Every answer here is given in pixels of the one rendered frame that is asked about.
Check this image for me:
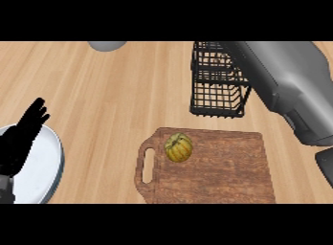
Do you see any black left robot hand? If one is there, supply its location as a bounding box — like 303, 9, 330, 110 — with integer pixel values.
0, 97, 51, 180

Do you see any yellow striped can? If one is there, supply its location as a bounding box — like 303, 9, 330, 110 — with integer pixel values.
162, 132, 194, 164

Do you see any brown wooden cutting board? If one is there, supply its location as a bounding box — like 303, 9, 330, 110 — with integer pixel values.
132, 126, 277, 205

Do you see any white round plate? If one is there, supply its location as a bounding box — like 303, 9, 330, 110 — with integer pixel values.
0, 123, 64, 205

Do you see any grey rounded object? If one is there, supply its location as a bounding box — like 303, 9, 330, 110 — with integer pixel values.
87, 41, 128, 53

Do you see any black wire tiered basket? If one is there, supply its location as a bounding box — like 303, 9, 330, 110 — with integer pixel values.
187, 41, 253, 120

